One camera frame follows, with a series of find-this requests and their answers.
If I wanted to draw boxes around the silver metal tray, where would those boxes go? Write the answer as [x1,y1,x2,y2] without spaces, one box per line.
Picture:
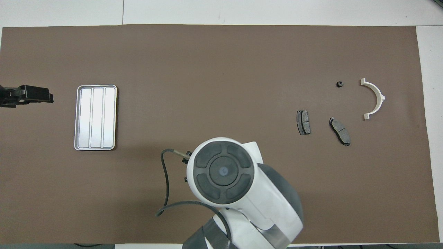
[74,85,117,151]

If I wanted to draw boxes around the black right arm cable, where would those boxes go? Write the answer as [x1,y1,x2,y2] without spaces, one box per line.
[155,148,232,244]

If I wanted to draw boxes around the dark curved brake pad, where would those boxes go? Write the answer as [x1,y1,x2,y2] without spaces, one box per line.
[329,117,351,146]

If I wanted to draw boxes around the brown table mat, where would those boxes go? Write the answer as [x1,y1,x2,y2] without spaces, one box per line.
[0,24,441,245]

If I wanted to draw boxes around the white half ring bracket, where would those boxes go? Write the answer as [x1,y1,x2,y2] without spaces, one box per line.
[360,78,385,120]

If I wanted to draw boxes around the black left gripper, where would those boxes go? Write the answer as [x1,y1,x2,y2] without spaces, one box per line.
[0,83,55,108]

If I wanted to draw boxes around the dark rectangular brake pad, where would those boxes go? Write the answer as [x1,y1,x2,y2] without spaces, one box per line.
[297,110,311,136]

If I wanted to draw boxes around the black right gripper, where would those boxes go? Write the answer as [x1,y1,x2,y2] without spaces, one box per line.
[182,150,193,183]

